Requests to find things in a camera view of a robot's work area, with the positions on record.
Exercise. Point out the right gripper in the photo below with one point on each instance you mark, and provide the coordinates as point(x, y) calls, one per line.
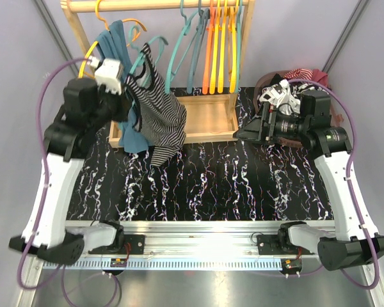
point(264, 126)

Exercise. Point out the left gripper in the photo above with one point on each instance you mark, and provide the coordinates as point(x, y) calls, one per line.
point(124, 104)

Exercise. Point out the black white wide-striped tank top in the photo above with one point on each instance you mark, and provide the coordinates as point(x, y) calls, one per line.
point(279, 95)

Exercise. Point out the thin-striped black tank top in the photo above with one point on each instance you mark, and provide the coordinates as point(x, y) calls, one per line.
point(162, 116)

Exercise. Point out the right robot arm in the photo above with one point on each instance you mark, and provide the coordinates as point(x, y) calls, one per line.
point(356, 240)

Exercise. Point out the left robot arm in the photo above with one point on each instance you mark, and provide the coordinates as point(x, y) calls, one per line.
point(86, 109)

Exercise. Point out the blue tank top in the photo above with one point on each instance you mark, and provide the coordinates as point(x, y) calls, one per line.
point(112, 44)

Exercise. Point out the orange hanger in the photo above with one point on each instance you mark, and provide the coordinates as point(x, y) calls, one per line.
point(209, 49)

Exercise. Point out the grey-blue hanger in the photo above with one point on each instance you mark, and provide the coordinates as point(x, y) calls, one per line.
point(198, 40)

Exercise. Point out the wooden clothes rack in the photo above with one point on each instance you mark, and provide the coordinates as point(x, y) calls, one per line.
point(210, 118)

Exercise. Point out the black marble mat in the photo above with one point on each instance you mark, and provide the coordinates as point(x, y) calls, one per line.
point(224, 181)

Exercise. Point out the red striped garment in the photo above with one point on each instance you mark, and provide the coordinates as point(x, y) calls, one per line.
point(315, 75)

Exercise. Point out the brown laundry basket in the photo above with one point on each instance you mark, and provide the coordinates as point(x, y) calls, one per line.
point(264, 82)

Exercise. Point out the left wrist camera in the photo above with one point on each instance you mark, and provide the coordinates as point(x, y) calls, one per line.
point(108, 72)

